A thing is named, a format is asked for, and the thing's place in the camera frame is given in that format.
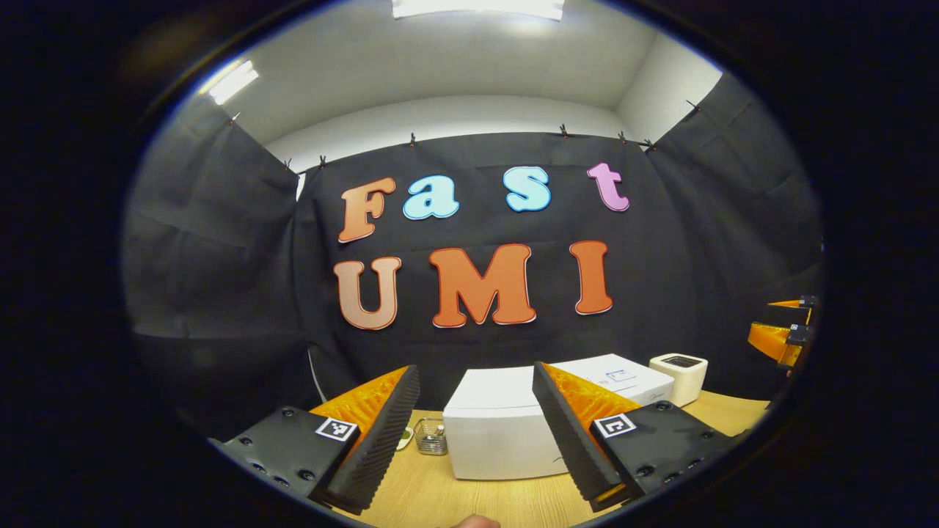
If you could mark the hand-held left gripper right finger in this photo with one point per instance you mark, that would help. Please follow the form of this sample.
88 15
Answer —
572 440

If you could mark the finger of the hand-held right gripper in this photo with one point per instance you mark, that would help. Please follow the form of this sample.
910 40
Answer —
796 301
770 337

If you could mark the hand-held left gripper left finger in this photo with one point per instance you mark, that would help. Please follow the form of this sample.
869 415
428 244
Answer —
381 447

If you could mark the white microwave oven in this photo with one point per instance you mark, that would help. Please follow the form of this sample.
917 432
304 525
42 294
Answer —
499 440

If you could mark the white divided dish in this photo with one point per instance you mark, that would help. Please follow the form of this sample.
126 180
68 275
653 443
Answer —
406 438

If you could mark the white toaster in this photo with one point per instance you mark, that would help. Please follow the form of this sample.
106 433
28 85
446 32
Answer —
678 381

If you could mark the black backdrop cloth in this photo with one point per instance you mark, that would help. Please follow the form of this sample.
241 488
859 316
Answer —
220 257

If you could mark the narrow ceiling light panel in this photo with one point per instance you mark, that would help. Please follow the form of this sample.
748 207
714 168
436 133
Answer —
233 82

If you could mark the wide ceiling light panel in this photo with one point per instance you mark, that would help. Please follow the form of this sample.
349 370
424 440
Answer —
477 7

